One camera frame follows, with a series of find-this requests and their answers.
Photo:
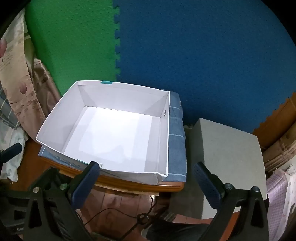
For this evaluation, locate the beige floral blanket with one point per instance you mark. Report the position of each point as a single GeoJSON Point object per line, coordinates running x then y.
{"type": "Point", "coordinates": [20, 88]}

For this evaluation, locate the pink patterned cloth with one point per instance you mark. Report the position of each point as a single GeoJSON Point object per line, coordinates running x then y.
{"type": "Point", "coordinates": [282, 199]}

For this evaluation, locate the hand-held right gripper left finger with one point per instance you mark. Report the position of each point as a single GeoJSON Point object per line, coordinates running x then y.
{"type": "Point", "coordinates": [85, 185]}

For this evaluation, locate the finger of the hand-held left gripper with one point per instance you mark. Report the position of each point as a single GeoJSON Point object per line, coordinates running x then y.
{"type": "Point", "coordinates": [11, 151]}

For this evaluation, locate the dark plaid blanket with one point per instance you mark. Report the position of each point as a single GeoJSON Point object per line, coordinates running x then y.
{"type": "Point", "coordinates": [7, 109]}

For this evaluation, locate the brown wooden panel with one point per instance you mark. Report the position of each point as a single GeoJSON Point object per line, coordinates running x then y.
{"type": "Point", "coordinates": [275, 118]}

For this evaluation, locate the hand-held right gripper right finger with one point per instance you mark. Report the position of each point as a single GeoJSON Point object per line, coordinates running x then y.
{"type": "Point", "coordinates": [206, 185]}

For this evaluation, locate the blue foam mat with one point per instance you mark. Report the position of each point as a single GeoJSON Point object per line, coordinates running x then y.
{"type": "Point", "coordinates": [196, 51]}

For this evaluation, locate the white XINCCI paper bag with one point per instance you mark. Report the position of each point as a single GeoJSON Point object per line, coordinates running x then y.
{"type": "Point", "coordinates": [111, 129]}

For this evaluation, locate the blue plaid cloth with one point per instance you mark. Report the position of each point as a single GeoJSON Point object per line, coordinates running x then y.
{"type": "Point", "coordinates": [175, 143]}

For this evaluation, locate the wooden nightstand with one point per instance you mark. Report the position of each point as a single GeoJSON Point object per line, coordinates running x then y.
{"type": "Point", "coordinates": [129, 184]}

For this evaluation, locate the white floral cloth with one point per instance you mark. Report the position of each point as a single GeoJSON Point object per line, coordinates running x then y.
{"type": "Point", "coordinates": [11, 136]}

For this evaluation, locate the green foam mat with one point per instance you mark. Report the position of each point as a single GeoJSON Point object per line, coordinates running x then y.
{"type": "Point", "coordinates": [76, 41]}

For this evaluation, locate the tan cardboard stack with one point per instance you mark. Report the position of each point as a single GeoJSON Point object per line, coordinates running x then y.
{"type": "Point", "coordinates": [282, 153]}

